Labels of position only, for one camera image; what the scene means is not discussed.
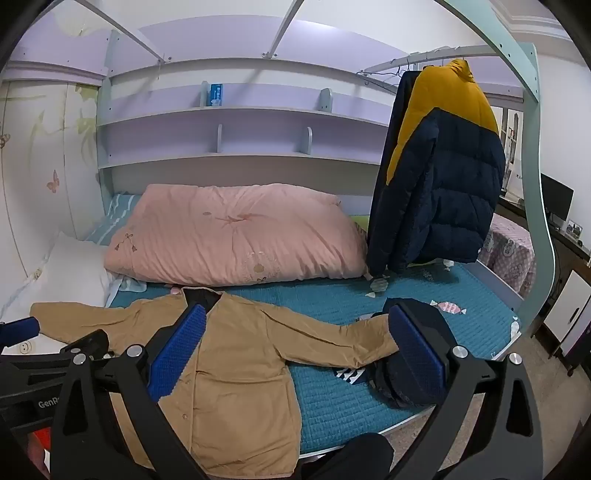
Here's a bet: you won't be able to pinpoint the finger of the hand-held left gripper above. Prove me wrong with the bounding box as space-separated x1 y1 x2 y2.
55 329 110 365
0 316 41 346

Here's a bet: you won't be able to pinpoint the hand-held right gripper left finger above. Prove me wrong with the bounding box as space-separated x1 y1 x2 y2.
50 304 208 480

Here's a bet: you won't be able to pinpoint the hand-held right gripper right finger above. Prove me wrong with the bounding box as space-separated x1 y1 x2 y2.
388 298 548 480

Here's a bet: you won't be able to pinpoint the tan jacket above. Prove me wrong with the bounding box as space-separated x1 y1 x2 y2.
30 286 400 480

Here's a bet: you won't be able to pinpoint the dark clothes pile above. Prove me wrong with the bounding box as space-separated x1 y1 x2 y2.
333 355 437 411

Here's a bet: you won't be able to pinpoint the white pillow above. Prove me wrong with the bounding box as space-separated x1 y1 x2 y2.
0 231 116 356

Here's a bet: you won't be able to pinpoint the teal quilted bed cover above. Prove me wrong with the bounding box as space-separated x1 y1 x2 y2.
106 263 520 457

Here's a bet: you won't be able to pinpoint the person's dark trousers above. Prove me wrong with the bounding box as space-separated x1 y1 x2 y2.
300 431 395 480

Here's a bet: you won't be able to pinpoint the pink pillow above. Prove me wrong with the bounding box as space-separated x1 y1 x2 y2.
104 183 369 288

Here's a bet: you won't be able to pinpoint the teal striped pillow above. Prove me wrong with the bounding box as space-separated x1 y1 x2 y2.
85 193 141 245

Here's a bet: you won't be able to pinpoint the pink checkered cloth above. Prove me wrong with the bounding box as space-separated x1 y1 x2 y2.
478 213 536 296

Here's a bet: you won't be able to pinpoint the white cabinet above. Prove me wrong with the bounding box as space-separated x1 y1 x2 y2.
540 270 591 374

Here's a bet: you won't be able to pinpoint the navy and yellow puffer jacket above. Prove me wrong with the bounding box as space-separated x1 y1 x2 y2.
367 59 507 280

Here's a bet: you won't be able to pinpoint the white floral wardrobe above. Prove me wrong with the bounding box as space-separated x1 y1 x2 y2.
0 78 100 305

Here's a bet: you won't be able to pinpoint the dark wooden desk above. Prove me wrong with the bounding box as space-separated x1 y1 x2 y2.
547 222 591 287

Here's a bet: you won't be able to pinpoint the black monitor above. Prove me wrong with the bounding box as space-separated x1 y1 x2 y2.
540 173 574 227

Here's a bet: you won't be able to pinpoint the pale green bed frame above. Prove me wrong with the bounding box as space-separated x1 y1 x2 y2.
436 0 561 340

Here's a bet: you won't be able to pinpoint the lavender wall shelf unit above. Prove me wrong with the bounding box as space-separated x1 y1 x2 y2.
96 30 402 185

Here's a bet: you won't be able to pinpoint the white clothes rail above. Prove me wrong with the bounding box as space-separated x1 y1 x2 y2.
358 45 485 86

